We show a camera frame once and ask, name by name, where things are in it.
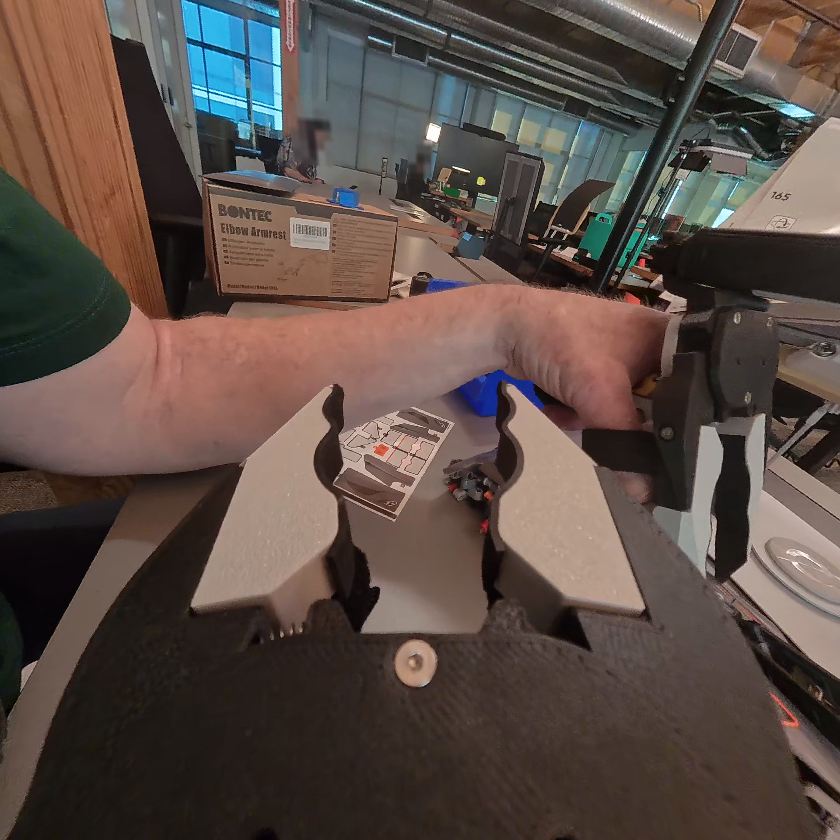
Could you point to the black cabinet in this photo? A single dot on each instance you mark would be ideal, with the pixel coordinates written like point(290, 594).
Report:
point(518, 203)

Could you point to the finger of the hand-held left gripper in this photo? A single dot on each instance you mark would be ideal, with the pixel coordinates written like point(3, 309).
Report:
point(707, 472)
point(735, 485)

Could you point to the blue plastic bin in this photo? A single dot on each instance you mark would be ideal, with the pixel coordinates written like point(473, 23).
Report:
point(482, 394)

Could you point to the wooden post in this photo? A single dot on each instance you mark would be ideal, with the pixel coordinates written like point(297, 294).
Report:
point(72, 144)

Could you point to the brown cardboard box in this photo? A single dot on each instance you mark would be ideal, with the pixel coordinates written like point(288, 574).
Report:
point(295, 249)

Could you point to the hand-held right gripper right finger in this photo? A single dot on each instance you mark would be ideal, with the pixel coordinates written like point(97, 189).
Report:
point(564, 518)

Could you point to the person's left hand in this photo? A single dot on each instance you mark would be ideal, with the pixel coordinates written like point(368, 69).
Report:
point(584, 354)

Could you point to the person's left forearm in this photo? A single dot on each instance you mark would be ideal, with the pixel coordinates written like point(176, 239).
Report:
point(295, 367)

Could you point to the grey and black lego car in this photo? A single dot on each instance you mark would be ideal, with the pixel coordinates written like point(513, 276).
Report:
point(469, 482)

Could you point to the large dark screen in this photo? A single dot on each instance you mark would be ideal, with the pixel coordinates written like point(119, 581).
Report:
point(472, 154)

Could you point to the small blue plastic part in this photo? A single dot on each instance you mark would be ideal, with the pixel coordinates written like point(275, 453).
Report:
point(344, 199)

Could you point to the green shirt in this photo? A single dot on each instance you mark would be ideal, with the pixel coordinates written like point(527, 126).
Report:
point(52, 295)

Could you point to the lego sticker sheet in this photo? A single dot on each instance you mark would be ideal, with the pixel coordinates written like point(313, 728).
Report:
point(394, 459)

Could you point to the white box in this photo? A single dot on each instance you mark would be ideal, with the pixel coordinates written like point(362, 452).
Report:
point(787, 190)

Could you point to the green crate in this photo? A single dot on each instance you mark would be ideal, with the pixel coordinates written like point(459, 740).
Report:
point(610, 239)

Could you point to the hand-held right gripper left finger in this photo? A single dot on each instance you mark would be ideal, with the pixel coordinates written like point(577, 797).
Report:
point(275, 512)

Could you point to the black stand pole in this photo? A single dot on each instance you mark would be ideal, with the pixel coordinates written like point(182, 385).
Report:
point(669, 131)

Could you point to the black and wooden chair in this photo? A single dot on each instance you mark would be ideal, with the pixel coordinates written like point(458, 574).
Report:
point(571, 216)

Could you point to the grey tray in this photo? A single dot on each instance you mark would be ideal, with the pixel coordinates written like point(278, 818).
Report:
point(253, 182)

